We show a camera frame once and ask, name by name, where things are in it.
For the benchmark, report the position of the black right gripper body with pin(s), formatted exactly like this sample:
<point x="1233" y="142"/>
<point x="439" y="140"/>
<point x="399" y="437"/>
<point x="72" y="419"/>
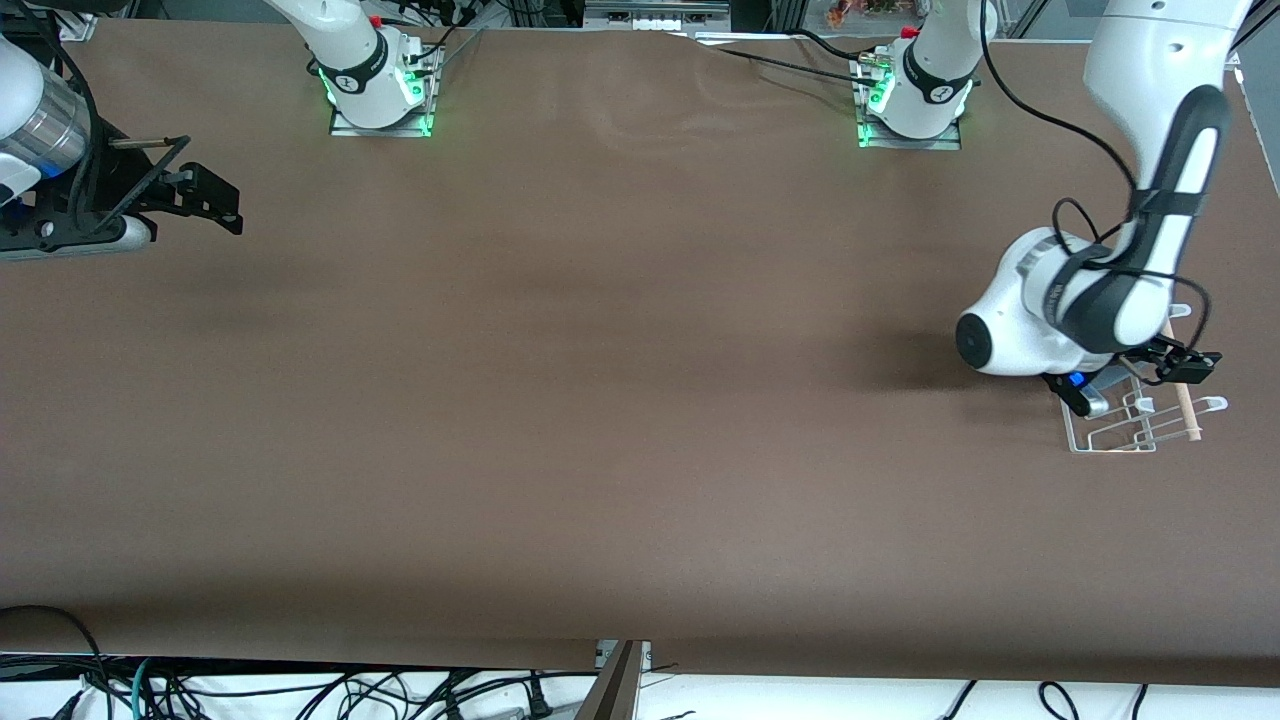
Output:
<point x="96" y="196"/>

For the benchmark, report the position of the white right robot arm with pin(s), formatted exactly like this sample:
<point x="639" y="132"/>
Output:
<point x="350" y="60"/>

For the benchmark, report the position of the white power strip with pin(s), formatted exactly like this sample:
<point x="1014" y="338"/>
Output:
<point x="655" y="15"/>

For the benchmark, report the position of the brown table cover sheet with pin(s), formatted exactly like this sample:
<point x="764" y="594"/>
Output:
<point x="640" y="450"/>

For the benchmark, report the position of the black power plug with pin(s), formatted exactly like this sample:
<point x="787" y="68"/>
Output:
<point x="538" y="705"/>

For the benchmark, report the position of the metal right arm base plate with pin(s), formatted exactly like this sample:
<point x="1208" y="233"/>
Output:
<point x="345" y="128"/>

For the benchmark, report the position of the aluminium corner bracket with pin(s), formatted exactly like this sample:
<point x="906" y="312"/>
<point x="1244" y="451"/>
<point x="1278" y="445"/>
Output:
<point x="80" y="30"/>

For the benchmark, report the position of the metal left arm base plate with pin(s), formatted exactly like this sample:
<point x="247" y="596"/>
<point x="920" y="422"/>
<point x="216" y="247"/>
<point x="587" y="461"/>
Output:
<point x="940" y="142"/>

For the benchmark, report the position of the aluminium frame profile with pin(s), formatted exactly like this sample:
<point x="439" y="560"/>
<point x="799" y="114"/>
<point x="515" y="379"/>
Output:
<point x="788" y="12"/>

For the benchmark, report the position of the grey metal post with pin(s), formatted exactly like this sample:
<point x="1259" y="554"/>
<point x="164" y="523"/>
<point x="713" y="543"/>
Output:
<point x="615" y="690"/>

